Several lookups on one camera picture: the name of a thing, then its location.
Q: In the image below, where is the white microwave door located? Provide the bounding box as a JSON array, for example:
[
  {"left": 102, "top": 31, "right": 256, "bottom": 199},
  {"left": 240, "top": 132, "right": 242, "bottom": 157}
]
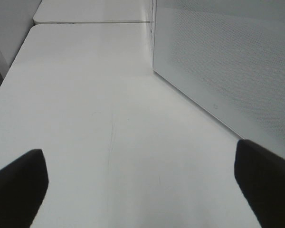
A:
[{"left": 153, "top": 0, "right": 285, "bottom": 159}]

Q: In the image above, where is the white microwave oven body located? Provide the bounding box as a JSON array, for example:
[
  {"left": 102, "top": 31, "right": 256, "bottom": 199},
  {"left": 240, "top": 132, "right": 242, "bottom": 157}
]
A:
[{"left": 147, "top": 0, "right": 157, "bottom": 65}]

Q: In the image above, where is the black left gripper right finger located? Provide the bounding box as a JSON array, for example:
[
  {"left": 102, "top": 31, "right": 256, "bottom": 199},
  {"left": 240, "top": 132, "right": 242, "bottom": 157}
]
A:
[{"left": 234, "top": 140, "right": 285, "bottom": 228}]

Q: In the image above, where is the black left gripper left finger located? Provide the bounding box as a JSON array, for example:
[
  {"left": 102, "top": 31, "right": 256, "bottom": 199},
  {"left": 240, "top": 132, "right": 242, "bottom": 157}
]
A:
[{"left": 0, "top": 149, "right": 49, "bottom": 228}]

